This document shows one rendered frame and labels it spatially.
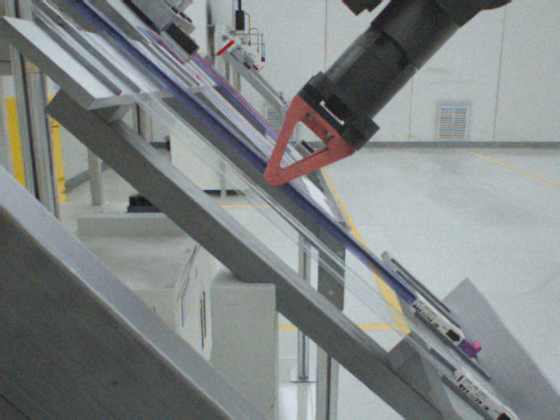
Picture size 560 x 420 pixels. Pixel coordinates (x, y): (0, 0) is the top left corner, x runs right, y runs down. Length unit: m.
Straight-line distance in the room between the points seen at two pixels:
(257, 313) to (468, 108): 7.62
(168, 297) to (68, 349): 0.84
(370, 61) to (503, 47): 7.77
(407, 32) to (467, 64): 7.58
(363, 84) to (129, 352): 0.32
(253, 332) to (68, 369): 0.33
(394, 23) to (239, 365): 0.33
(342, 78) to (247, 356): 0.27
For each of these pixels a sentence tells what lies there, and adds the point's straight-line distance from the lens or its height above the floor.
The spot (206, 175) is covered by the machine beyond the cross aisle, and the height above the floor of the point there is 0.18.
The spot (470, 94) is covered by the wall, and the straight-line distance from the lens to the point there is 8.06.
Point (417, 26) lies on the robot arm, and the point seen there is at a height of 1.04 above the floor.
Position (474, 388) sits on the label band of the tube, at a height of 0.77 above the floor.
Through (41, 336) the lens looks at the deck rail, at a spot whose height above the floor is 0.92.
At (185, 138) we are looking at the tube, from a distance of 0.38.
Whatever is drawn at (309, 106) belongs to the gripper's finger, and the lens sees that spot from 0.44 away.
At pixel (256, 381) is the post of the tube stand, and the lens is 0.54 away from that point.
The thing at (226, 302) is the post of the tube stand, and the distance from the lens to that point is 0.50.
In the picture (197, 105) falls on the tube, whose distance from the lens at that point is 0.48.
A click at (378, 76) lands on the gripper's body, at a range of 0.45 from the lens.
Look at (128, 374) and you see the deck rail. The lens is 0.19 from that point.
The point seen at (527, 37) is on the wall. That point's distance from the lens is 8.34.
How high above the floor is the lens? 1.00
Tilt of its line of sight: 14 degrees down
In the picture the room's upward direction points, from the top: straight up
